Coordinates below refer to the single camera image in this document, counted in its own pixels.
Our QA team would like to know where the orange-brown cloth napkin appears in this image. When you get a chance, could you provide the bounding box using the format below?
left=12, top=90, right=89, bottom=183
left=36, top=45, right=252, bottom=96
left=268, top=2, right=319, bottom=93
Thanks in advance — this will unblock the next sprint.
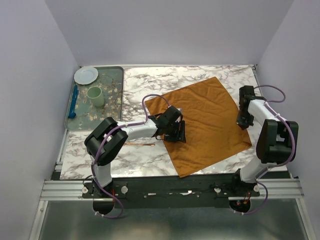
left=145, top=77, right=252, bottom=178

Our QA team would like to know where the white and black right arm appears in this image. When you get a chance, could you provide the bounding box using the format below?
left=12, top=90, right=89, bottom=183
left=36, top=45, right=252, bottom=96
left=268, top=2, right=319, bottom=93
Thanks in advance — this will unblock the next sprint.
left=230, top=94, right=299, bottom=196

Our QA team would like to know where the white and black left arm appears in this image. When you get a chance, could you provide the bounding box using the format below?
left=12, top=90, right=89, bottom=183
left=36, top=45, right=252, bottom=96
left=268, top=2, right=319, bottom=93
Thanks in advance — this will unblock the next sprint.
left=84, top=113, right=186, bottom=198

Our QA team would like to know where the copper fork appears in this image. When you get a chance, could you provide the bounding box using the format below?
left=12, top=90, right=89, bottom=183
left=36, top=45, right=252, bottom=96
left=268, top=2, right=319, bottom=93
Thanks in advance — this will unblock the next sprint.
left=124, top=142, right=155, bottom=146

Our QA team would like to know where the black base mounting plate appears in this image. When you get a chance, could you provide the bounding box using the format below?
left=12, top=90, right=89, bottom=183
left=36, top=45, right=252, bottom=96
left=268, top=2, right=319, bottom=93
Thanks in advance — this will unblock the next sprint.
left=82, top=173, right=260, bottom=209

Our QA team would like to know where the floral teal serving tray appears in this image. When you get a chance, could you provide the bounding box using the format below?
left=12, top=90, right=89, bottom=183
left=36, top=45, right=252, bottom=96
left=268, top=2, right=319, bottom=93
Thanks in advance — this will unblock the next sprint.
left=64, top=66, right=124, bottom=131

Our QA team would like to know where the light green cup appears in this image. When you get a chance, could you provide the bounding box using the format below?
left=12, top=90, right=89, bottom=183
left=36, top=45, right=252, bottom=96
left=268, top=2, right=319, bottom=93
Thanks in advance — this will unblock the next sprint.
left=87, top=86, right=104, bottom=108

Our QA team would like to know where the blue plastic utensil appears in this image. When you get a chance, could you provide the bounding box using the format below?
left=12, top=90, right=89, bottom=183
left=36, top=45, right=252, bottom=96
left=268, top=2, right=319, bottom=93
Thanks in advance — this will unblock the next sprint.
left=68, top=85, right=79, bottom=119

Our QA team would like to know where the white round plate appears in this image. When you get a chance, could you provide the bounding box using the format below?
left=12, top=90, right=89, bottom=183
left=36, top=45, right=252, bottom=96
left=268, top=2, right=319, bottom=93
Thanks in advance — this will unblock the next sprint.
left=73, top=66, right=99, bottom=85

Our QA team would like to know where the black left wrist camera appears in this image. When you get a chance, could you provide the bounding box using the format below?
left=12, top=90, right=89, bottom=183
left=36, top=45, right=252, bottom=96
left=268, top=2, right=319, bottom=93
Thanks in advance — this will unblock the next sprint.
left=163, top=105, right=183, bottom=123

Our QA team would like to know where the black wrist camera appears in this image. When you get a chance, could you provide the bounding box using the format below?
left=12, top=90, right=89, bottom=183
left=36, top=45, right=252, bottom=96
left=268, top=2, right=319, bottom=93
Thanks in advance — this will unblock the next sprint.
left=163, top=105, right=183, bottom=123
left=239, top=85, right=256, bottom=99

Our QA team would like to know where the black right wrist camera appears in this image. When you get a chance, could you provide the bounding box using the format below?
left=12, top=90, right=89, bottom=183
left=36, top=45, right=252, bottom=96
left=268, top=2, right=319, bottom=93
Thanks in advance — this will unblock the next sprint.
left=239, top=85, right=256, bottom=99

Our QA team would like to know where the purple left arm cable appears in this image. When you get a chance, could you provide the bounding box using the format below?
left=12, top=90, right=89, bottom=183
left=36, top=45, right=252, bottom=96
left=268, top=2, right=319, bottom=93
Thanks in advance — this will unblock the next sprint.
left=91, top=93, right=176, bottom=191

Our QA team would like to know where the aluminium frame rail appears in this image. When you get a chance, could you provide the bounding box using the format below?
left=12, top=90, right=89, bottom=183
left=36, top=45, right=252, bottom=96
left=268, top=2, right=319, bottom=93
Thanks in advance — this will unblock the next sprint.
left=40, top=178, right=304, bottom=201

